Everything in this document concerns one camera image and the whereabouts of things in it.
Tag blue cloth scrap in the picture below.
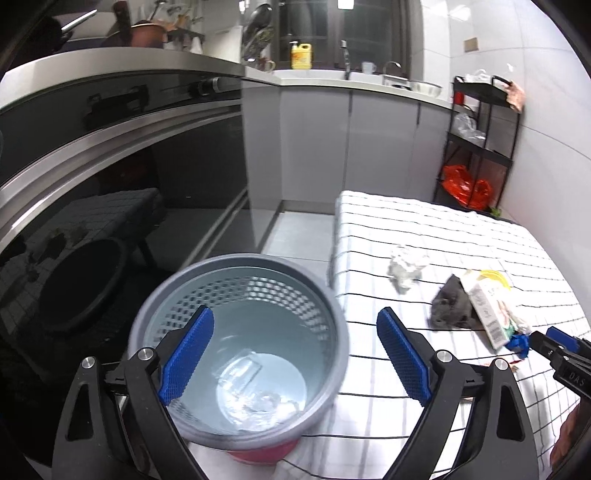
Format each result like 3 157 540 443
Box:
505 332 530 360

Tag white green medicine box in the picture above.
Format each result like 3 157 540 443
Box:
460 270 532 351

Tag dark grey cloth rag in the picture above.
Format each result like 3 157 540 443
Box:
430 275 481 330

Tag white grid paper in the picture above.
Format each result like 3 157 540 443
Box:
388 254 428 293

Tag yellow plastic lid ring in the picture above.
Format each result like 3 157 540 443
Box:
476 268 513 290

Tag grey perforated trash bin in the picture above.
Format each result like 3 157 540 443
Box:
127 254 349 464

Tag grey kitchen cabinets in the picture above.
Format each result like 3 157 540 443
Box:
240 75 456 216

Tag chrome kitchen faucet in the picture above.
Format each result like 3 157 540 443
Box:
341 39 352 81

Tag person's right hand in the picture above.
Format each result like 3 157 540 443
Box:
550 403 582 471

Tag white black grid tablecloth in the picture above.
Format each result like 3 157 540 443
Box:
274 191 590 479

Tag red plastic bag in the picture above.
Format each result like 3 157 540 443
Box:
442 165 493 211

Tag black built-in oven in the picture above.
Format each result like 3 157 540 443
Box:
0 73 253 379

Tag black metal storage rack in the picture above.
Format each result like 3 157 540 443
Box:
432 71 526 218

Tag clear plastic bag on rack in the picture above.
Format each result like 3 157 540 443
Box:
452 113 486 146

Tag pink checkered towel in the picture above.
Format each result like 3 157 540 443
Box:
506 82 526 114

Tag white mug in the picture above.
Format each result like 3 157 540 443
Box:
362 62 377 75

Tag yellow detergent bottle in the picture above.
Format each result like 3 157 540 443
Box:
290 41 312 70

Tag copper cooking pot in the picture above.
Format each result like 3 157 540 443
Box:
130 22 167 49

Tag dish rack with pot lids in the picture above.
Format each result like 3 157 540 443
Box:
240 3 274 63

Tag black frying pan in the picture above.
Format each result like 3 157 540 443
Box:
27 9 98 53

